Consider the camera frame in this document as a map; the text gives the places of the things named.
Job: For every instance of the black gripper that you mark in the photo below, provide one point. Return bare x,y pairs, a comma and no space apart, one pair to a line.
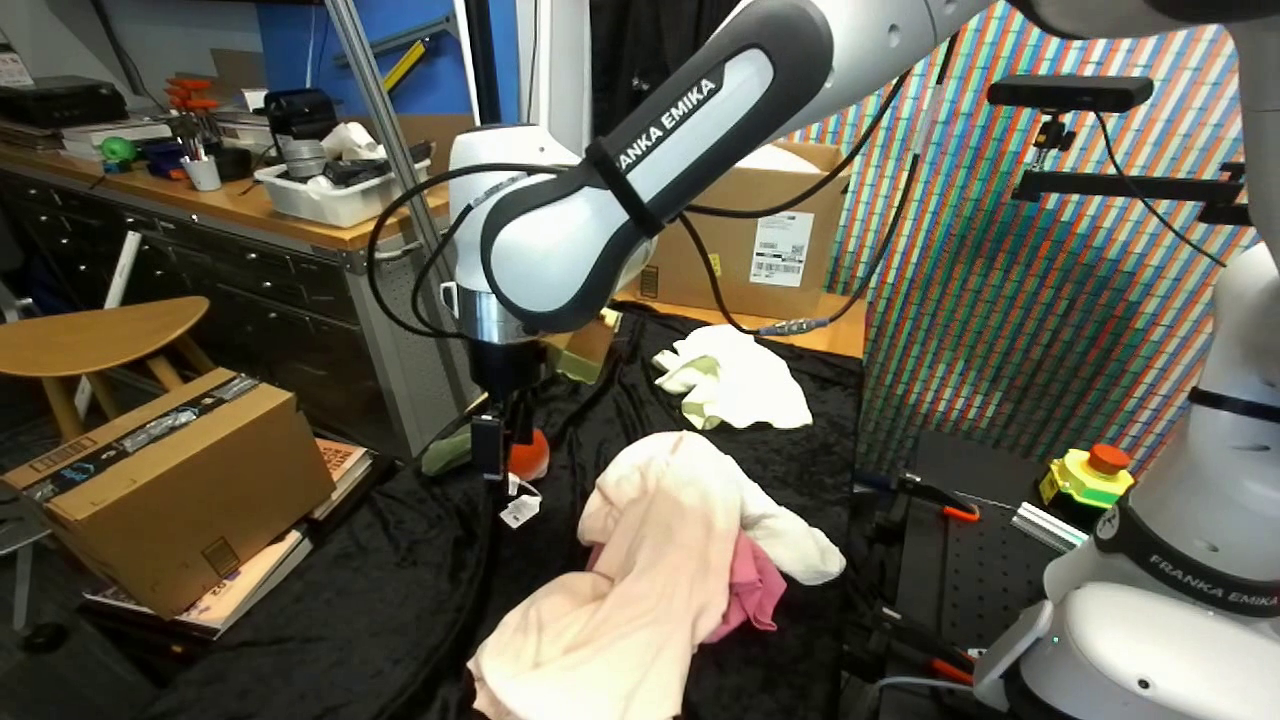
504,377

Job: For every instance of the large white paper tag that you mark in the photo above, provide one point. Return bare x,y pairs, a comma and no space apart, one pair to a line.
521,509

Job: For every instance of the peach white t-shirt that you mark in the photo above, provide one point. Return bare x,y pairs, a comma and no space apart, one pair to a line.
641,573

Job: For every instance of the pale green white t-shirt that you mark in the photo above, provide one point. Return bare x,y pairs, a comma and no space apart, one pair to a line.
742,381

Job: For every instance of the pink t-shirt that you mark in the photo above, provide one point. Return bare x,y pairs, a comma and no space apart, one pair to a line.
749,594

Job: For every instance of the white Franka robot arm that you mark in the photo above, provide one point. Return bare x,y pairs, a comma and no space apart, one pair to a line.
693,122

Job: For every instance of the cream white towel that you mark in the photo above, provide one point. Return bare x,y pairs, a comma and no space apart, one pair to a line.
803,545

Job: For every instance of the wooden top grey workbench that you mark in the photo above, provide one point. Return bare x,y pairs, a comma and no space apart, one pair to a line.
394,304

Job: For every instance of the black table cloth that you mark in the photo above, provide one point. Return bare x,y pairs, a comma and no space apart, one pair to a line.
345,627

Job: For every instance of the white plastic bin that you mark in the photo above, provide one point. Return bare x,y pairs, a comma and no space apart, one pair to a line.
332,201

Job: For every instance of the grey metal diagonal pole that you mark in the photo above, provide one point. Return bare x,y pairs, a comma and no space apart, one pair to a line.
386,134

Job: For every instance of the wooden shelf board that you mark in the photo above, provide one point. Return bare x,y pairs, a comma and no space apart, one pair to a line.
814,332

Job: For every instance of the brown cardboard box black tape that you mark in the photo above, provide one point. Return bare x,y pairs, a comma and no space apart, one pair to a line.
172,507

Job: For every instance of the large cardboard box white label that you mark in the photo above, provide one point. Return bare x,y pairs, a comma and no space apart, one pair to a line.
785,240

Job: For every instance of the black vertical pole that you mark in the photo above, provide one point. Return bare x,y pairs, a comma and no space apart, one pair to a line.
491,66

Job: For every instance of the white cup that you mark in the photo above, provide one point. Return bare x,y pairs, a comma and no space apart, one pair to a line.
201,173

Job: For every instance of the black curtain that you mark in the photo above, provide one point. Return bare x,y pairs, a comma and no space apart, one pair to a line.
641,54

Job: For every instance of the wooden stool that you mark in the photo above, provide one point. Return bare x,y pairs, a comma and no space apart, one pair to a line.
93,341

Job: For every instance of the silver metal bar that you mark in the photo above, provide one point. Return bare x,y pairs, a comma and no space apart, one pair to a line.
1045,525

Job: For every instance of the black flat case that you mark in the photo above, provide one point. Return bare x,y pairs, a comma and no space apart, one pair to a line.
62,107

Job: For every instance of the yellow red emergency stop button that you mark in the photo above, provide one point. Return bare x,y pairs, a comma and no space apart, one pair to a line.
1087,477

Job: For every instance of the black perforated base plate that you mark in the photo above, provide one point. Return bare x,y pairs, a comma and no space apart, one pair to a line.
985,586

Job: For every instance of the black stereo camera bar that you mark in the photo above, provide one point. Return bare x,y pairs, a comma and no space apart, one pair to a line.
1065,94

